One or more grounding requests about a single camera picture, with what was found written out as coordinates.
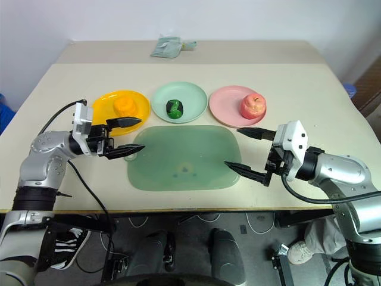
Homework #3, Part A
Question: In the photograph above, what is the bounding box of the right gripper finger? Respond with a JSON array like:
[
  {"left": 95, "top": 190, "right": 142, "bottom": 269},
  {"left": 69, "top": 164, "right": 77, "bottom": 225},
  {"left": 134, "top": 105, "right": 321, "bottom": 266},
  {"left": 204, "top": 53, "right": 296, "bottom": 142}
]
[
  {"left": 237, "top": 127, "right": 276, "bottom": 141},
  {"left": 224, "top": 161, "right": 273, "bottom": 188}
]

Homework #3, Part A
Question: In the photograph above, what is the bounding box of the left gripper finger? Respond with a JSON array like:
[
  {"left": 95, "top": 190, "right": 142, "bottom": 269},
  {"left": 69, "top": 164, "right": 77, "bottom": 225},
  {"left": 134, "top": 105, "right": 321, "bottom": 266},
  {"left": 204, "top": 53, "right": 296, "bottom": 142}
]
[
  {"left": 104, "top": 144, "right": 146, "bottom": 160},
  {"left": 106, "top": 117, "right": 143, "bottom": 130}
]

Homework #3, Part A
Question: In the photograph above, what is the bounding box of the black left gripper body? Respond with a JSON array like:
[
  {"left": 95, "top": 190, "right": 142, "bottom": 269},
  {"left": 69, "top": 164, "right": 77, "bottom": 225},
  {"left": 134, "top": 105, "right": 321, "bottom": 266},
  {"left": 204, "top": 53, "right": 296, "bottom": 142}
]
[{"left": 86, "top": 124, "right": 117, "bottom": 157}]

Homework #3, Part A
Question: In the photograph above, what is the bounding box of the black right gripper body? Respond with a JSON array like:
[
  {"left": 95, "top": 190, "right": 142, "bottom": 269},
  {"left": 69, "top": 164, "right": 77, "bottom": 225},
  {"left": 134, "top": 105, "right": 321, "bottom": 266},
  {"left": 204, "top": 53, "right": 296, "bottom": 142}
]
[{"left": 266, "top": 139, "right": 294, "bottom": 179}]

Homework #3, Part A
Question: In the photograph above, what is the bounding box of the yellow plate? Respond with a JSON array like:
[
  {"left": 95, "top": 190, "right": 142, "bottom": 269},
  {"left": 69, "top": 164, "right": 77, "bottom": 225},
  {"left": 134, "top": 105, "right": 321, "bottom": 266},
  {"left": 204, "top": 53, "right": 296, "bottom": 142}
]
[{"left": 91, "top": 89, "right": 150, "bottom": 138}]

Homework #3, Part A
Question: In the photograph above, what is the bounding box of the pink plate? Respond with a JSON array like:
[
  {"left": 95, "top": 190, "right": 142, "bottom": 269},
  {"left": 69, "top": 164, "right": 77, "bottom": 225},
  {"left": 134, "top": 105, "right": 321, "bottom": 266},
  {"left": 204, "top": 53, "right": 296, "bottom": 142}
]
[{"left": 208, "top": 85, "right": 267, "bottom": 129}]

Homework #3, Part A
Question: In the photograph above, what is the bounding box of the light green plate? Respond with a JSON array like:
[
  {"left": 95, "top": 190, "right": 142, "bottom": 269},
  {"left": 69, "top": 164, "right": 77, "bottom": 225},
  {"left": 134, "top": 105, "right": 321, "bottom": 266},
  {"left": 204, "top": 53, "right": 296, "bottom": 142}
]
[{"left": 151, "top": 81, "right": 208, "bottom": 124}]

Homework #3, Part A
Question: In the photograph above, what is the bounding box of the orange bell pepper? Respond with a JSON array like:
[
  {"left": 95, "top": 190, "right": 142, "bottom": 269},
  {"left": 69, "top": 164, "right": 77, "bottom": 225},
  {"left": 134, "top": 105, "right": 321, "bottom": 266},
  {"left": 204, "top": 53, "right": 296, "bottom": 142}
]
[{"left": 113, "top": 95, "right": 142, "bottom": 117}]

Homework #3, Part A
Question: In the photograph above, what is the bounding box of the red apple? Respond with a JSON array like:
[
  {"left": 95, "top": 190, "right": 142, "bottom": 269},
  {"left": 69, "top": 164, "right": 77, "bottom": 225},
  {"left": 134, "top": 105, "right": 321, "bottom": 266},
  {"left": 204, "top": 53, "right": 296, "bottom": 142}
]
[{"left": 240, "top": 92, "right": 267, "bottom": 120}]

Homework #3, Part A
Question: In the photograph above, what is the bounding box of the green bell pepper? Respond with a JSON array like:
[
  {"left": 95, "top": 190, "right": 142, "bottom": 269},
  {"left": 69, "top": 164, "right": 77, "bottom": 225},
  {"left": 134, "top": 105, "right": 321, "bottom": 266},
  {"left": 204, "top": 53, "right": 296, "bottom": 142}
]
[{"left": 165, "top": 99, "right": 185, "bottom": 120}]

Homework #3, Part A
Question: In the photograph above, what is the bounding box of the translucent green mat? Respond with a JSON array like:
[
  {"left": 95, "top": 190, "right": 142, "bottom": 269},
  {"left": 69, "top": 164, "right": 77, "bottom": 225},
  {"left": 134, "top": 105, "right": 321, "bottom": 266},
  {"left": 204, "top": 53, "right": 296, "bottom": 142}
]
[{"left": 123, "top": 125, "right": 242, "bottom": 192}]

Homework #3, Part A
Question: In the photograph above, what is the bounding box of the clear plastic bag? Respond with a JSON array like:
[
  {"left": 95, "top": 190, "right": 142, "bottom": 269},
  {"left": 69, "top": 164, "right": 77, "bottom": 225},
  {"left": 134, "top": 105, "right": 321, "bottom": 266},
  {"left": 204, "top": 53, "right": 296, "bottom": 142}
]
[{"left": 149, "top": 36, "right": 198, "bottom": 58}]

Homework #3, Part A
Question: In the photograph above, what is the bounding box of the dark rounded robot leg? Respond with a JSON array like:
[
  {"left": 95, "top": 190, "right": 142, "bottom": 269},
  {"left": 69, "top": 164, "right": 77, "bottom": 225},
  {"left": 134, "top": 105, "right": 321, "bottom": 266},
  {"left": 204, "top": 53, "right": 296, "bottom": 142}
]
[
  {"left": 127, "top": 231, "right": 177, "bottom": 279},
  {"left": 210, "top": 228, "right": 246, "bottom": 286}
]

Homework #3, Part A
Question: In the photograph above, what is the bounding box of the grey trouser leg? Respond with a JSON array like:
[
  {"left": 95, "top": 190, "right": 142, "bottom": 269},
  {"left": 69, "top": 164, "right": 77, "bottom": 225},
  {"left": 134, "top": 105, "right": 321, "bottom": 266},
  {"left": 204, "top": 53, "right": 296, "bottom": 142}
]
[{"left": 303, "top": 217, "right": 349, "bottom": 257}]

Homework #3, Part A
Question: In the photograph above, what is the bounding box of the white sneaker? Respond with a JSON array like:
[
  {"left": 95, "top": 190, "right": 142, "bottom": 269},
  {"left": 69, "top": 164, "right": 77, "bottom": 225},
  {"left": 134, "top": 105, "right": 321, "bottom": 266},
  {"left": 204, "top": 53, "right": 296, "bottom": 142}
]
[{"left": 287, "top": 240, "right": 315, "bottom": 266}]

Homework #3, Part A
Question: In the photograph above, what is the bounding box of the blue object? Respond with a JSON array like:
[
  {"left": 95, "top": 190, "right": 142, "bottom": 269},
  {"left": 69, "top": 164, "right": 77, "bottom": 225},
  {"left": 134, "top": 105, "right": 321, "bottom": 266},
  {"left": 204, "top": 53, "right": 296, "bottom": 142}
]
[{"left": 0, "top": 94, "right": 17, "bottom": 136}]

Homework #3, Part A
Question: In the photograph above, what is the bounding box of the black metal stand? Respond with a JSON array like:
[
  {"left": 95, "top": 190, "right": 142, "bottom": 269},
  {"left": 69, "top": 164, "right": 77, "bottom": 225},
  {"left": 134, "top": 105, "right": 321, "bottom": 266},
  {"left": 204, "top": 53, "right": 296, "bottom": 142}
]
[{"left": 266, "top": 243, "right": 295, "bottom": 286}]

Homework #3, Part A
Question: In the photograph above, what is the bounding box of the blue ribbed container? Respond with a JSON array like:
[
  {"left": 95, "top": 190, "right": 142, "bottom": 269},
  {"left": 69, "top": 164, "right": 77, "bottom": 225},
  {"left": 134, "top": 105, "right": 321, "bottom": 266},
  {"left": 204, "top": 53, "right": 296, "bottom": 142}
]
[{"left": 342, "top": 83, "right": 358, "bottom": 99}]

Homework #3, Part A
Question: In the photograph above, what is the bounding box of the black white-striped sneaker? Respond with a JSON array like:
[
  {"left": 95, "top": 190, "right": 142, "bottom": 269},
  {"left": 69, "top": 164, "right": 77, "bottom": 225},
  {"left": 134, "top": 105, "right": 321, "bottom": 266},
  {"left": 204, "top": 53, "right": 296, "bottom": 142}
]
[{"left": 49, "top": 227, "right": 92, "bottom": 271}]

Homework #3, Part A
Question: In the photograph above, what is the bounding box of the brown wooden cabinet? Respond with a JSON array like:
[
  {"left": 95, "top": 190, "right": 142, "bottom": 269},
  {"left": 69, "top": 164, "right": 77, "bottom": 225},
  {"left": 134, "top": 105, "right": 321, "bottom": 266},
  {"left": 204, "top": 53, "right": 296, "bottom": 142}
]
[{"left": 352, "top": 56, "right": 381, "bottom": 117}]

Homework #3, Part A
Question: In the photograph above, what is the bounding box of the dark rounded robot waist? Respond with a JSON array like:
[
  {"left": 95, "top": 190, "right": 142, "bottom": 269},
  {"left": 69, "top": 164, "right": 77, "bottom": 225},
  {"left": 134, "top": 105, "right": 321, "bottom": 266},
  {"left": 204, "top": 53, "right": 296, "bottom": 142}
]
[{"left": 104, "top": 274, "right": 216, "bottom": 286}]

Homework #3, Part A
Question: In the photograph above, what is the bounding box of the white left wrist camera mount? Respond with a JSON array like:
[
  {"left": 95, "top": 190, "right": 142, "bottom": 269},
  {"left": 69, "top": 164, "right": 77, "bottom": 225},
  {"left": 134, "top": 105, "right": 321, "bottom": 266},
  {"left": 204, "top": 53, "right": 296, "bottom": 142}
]
[{"left": 72, "top": 102, "right": 95, "bottom": 156}]

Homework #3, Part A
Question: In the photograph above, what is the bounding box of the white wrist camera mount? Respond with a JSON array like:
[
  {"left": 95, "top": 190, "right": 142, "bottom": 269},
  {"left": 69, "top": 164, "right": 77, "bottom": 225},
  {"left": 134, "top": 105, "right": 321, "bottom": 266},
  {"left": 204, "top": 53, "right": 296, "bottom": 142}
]
[
  {"left": 273, "top": 120, "right": 310, "bottom": 182},
  {"left": 72, "top": 102, "right": 95, "bottom": 156}
]

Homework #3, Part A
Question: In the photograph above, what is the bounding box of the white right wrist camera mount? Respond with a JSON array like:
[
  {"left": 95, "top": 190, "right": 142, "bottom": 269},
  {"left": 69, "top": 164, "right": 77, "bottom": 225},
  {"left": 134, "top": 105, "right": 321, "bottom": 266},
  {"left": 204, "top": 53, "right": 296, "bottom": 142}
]
[{"left": 273, "top": 120, "right": 310, "bottom": 182}]

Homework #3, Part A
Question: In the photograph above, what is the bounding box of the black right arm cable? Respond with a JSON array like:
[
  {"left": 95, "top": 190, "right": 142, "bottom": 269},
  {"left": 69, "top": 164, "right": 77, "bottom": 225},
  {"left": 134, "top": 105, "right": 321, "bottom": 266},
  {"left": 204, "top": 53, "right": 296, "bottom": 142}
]
[{"left": 281, "top": 173, "right": 381, "bottom": 206}]

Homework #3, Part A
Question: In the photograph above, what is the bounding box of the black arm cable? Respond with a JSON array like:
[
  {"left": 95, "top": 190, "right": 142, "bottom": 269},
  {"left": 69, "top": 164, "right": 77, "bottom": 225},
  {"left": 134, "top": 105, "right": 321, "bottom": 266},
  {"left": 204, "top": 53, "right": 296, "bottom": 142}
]
[
  {"left": 281, "top": 173, "right": 381, "bottom": 206},
  {"left": 38, "top": 99, "right": 115, "bottom": 281}
]

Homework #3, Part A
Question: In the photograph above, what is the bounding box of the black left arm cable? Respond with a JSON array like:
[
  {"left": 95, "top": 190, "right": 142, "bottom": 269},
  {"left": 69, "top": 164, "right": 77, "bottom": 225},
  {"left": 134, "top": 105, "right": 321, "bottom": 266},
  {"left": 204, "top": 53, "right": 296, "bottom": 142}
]
[{"left": 38, "top": 99, "right": 115, "bottom": 281}]

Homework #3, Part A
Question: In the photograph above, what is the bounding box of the white floor cable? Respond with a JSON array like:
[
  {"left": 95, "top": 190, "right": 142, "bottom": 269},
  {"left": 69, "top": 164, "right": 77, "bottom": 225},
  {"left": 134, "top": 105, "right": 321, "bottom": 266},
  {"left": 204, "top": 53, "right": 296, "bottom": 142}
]
[{"left": 245, "top": 212, "right": 276, "bottom": 235}]

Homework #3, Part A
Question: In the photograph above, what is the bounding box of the black table frame bar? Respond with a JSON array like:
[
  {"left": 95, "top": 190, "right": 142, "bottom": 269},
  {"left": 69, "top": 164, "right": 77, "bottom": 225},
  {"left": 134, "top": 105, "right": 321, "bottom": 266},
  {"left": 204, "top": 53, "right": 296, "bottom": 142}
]
[
  {"left": 273, "top": 210, "right": 336, "bottom": 229},
  {"left": 50, "top": 213, "right": 117, "bottom": 234}
]

